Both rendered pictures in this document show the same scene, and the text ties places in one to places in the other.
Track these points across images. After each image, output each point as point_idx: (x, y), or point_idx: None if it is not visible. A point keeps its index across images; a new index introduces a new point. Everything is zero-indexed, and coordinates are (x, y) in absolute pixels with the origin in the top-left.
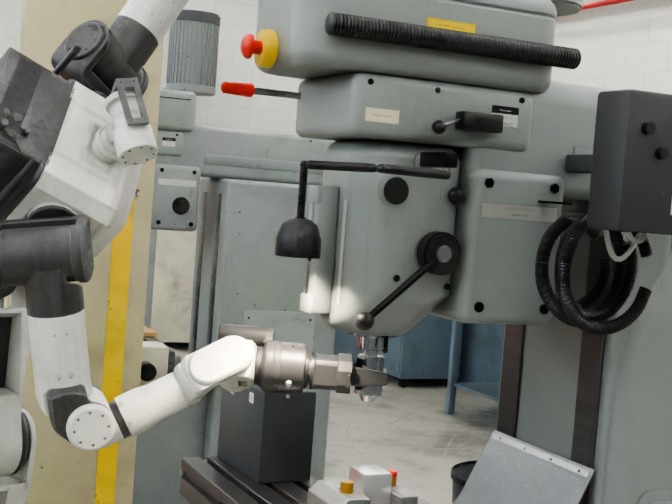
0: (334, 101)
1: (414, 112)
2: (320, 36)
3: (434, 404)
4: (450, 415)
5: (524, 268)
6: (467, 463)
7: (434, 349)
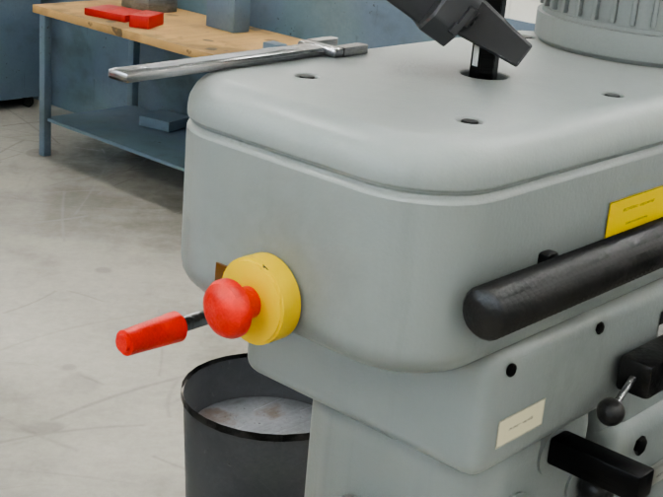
0: (402, 382)
1: (563, 388)
2: (441, 323)
3: (21, 140)
4: (46, 158)
5: None
6: (193, 371)
7: (7, 63)
